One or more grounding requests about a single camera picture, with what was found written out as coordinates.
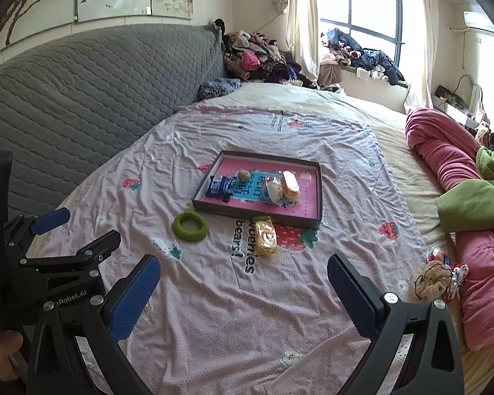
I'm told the white snack packet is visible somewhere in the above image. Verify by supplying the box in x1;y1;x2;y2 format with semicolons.
263;175;287;205

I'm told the pink strawberry print bedsheet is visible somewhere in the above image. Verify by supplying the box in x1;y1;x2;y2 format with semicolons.
27;103;466;395

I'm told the blue snack packet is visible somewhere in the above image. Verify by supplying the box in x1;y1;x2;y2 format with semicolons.
206;175;238;199

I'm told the grey quilted headboard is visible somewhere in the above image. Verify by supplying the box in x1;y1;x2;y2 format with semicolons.
0;22;227;219

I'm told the yellow snack packet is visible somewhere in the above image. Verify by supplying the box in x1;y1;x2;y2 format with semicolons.
251;214;278;258

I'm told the red and white packet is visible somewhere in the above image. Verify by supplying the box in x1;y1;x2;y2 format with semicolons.
426;245;451;266

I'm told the orange cracker packet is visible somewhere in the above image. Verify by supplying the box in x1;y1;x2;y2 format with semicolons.
281;170;301;203

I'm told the white air conditioner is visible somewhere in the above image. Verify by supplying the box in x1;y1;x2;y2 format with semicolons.
463;10;494;36

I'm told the beige bed cover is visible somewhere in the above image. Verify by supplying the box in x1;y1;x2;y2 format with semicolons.
177;81;494;395

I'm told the blossom branch wall painting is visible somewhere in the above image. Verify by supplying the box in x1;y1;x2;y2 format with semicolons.
0;0;79;60

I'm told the dark fuzzy patterned cloth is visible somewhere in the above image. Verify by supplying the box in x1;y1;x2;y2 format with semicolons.
198;77;243;100

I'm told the cream scrunchie with dark trim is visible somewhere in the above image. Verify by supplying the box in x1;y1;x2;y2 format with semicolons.
409;261;453;299

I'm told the dark power strip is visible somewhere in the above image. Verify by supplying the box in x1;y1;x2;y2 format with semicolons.
435;86;465;107

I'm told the dark framed window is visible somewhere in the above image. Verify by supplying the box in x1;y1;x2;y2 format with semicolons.
315;0;421;87

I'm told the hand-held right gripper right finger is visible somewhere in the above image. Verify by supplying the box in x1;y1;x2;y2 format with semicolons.
326;253;466;395

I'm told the pile of mixed clothes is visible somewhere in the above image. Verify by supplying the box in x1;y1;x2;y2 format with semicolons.
222;18;317;89

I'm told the brown cardboard box tray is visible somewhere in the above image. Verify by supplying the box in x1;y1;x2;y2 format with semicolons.
191;150;324;231

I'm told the person's left hand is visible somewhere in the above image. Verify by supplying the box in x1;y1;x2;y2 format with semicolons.
0;331;23;381

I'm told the cream curtain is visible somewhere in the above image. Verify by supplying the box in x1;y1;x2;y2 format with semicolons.
284;0;322;87
403;0;439;114

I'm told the clothes heap on windowsill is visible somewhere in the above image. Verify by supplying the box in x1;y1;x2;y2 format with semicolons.
319;28;408;87

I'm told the green blanket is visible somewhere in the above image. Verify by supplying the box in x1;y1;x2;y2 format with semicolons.
435;146;494;233

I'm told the red polka dot cloth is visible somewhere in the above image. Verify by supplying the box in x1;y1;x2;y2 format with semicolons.
445;261;470;303

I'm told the green ring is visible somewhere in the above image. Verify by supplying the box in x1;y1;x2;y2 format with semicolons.
172;211;210;241

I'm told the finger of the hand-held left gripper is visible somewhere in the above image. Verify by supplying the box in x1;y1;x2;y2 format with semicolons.
18;230;122;280
4;208;71;251

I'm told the pink blanket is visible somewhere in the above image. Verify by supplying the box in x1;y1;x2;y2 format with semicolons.
405;107;494;352

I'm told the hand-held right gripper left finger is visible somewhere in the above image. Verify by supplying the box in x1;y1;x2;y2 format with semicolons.
27;254;162;395

